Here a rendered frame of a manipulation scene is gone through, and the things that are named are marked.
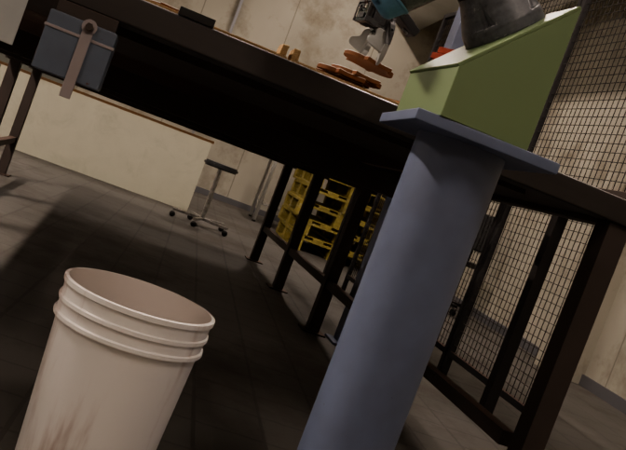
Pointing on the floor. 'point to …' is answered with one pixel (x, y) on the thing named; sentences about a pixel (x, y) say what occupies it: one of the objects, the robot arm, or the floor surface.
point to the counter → (107, 142)
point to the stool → (210, 197)
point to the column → (410, 279)
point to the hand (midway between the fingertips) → (369, 63)
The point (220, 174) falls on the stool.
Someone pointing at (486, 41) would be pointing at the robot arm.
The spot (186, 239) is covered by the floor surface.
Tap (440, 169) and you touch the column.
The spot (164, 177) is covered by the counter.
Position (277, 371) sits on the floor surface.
